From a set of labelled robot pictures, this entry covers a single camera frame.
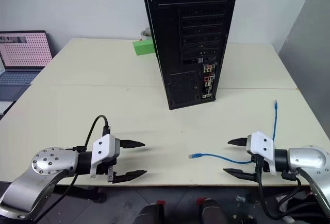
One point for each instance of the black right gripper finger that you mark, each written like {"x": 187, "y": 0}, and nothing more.
{"x": 239, "y": 174}
{"x": 238, "y": 141}

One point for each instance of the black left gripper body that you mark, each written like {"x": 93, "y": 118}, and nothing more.
{"x": 104, "y": 168}

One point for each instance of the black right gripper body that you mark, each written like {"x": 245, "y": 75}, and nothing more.
{"x": 260, "y": 162}

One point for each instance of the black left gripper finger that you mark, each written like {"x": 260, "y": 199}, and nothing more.
{"x": 131, "y": 144}
{"x": 130, "y": 175}

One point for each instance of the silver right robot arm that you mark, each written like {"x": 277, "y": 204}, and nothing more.
{"x": 306, "y": 158}

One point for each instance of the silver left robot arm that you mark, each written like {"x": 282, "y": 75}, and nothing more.
{"x": 49, "y": 162}

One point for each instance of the black table foot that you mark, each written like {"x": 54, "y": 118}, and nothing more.
{"x": 98, "y": 195}

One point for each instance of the green box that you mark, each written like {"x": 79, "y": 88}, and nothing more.
{"x": 143, "y": 47}

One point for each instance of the grey partition panel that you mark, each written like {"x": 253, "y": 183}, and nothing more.
{"x": 309, "y": 67}

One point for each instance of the black computer tower case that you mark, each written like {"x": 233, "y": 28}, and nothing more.
{"x": 196, "y": 28}

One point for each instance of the open laptop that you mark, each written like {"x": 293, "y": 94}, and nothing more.
{"x": 23, "y": 51}

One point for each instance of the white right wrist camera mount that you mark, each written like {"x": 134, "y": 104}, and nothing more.
{"x": 263, "y": 145}

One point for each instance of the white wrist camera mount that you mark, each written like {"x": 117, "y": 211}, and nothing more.
{"x": 263, "y": 145}
{"x": 103, "y": 148}

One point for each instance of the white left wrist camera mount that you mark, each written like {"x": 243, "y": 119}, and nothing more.
{"x": 103, "y": 148}

